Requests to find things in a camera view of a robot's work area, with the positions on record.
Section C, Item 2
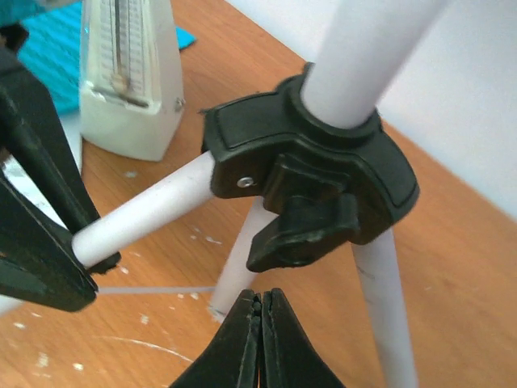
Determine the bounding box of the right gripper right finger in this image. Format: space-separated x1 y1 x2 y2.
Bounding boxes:
260 288 344 388

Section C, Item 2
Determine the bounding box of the white metronome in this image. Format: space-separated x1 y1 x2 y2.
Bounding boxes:
78 0 185 162

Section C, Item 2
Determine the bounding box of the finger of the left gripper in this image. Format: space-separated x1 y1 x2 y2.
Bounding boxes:
1 176 98 312
0 48 122 276

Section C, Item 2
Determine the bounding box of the blue sheet music page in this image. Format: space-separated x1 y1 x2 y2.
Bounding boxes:
1 1 195 113

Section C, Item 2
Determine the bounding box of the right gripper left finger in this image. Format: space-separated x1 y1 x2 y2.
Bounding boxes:
171 289 262 388

